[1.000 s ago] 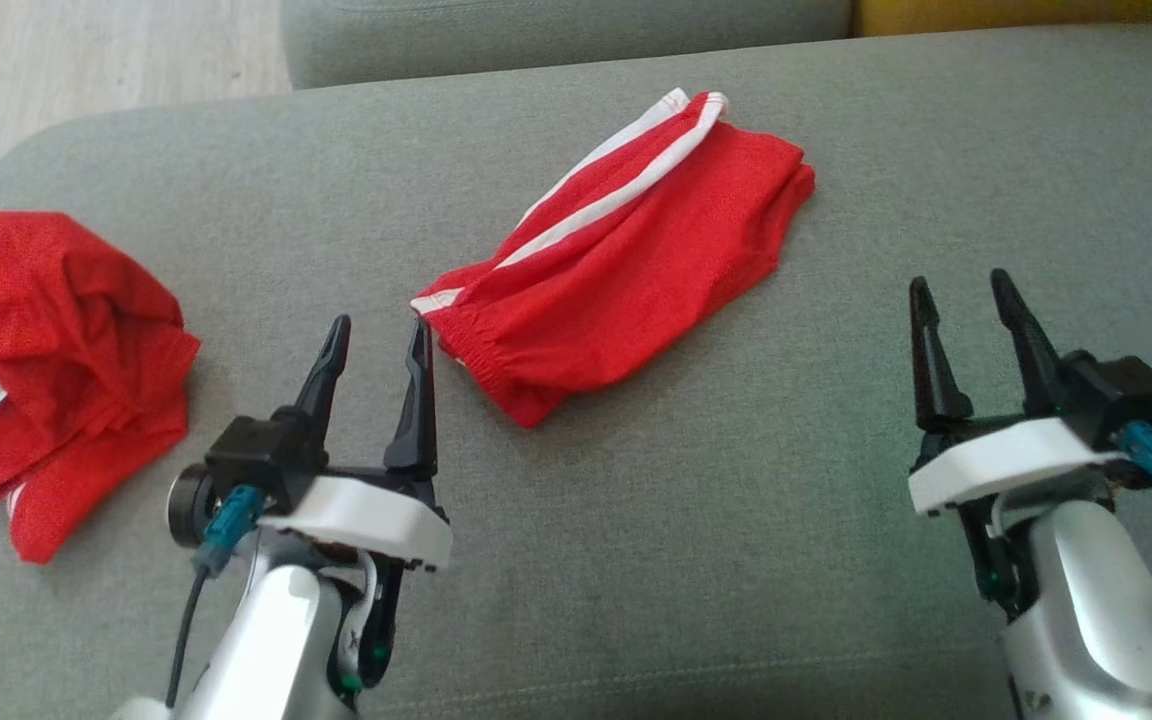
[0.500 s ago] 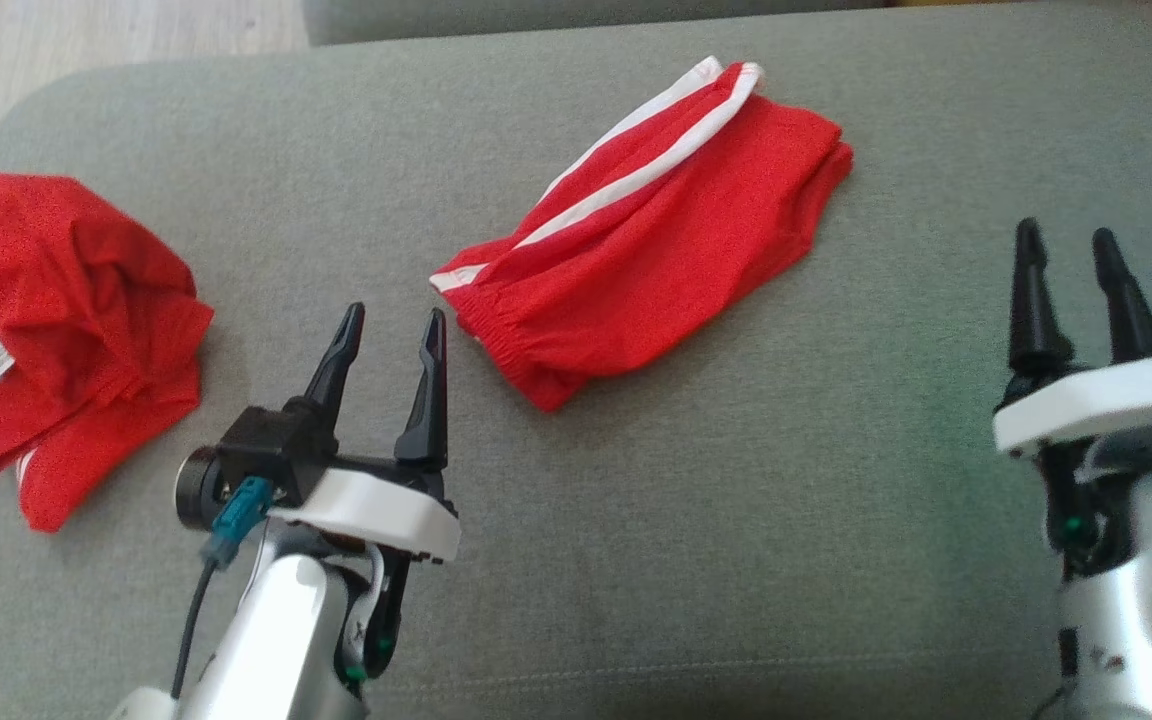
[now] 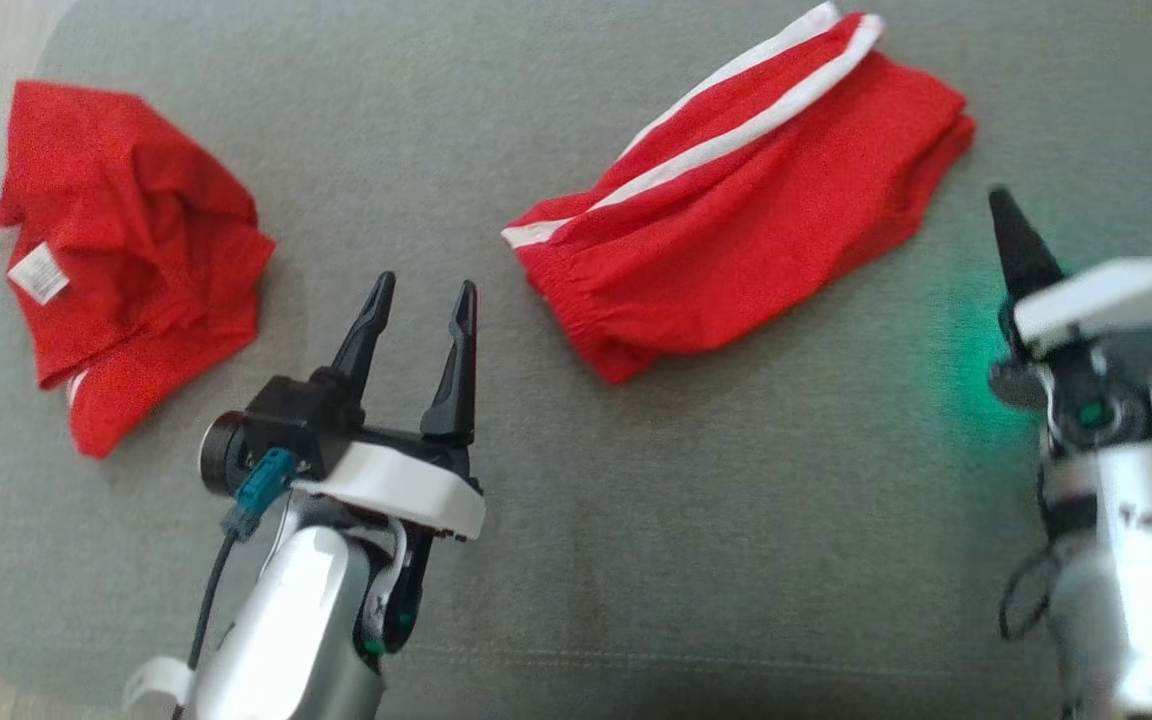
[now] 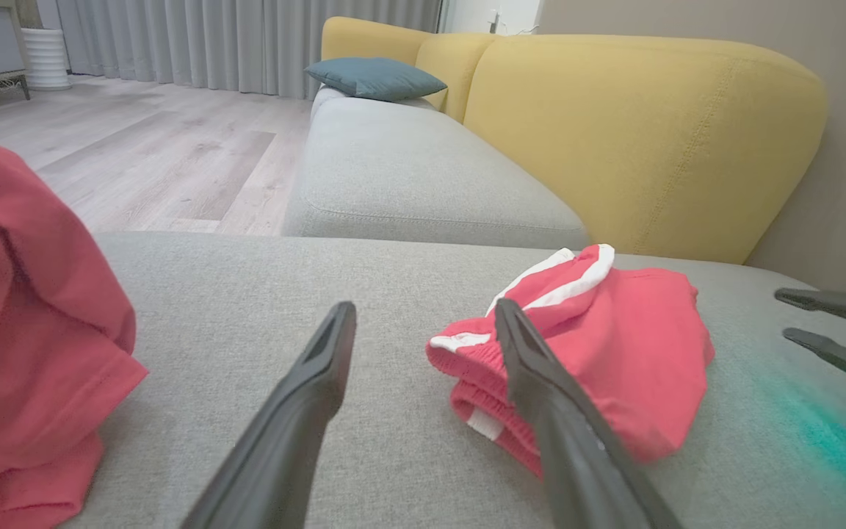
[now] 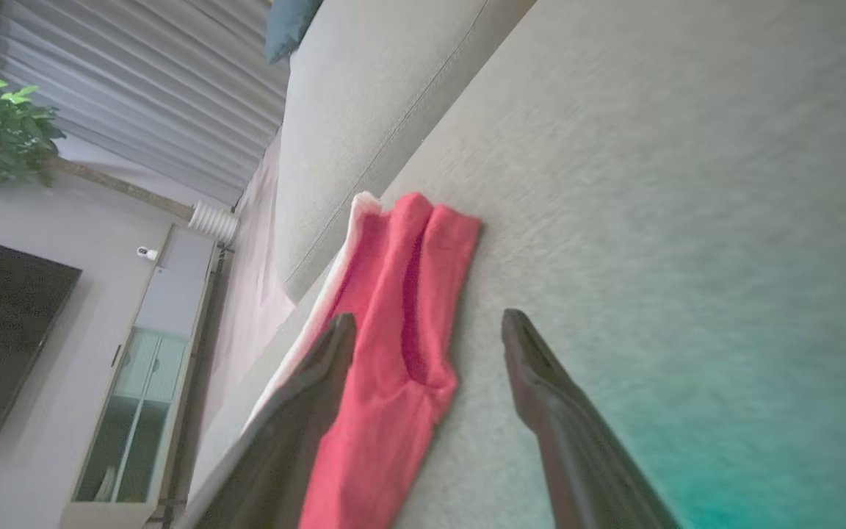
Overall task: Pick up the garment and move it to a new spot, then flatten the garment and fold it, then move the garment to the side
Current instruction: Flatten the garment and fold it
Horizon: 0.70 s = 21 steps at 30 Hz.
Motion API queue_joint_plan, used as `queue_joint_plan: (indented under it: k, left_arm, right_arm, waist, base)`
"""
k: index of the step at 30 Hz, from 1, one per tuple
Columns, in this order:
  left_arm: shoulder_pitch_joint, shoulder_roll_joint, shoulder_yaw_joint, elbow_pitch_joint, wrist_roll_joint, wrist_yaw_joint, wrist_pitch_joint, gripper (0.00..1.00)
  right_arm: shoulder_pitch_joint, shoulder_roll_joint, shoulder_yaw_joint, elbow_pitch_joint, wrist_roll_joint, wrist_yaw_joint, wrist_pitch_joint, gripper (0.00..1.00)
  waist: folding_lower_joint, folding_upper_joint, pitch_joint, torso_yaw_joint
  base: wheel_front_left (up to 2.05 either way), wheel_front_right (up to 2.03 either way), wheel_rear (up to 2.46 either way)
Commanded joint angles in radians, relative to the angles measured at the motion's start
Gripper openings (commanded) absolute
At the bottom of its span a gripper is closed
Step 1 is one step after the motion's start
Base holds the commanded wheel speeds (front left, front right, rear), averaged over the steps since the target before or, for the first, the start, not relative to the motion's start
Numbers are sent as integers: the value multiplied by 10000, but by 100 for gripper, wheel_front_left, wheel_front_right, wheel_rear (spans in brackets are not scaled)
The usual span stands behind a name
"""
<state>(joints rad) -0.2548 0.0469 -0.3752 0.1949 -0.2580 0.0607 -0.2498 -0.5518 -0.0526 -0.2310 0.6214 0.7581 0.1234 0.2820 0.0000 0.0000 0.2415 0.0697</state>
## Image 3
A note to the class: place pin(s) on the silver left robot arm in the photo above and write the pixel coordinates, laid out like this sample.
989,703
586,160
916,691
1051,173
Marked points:
296,620

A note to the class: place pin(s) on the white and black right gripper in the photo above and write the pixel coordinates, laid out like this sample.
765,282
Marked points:
1116,300

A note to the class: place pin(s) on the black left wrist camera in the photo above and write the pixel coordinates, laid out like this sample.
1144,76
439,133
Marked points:
286,425

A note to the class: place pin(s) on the red and white basketball jersey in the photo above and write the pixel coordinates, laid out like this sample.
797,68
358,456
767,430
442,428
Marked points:
126,240

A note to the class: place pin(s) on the red shorts with white stripes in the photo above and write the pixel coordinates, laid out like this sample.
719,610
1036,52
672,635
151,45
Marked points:
736,220

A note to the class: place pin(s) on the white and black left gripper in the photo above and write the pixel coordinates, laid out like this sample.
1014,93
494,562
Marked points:
406,490

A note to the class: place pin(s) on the large grey sofa seat cushion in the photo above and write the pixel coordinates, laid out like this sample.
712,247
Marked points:
686,500

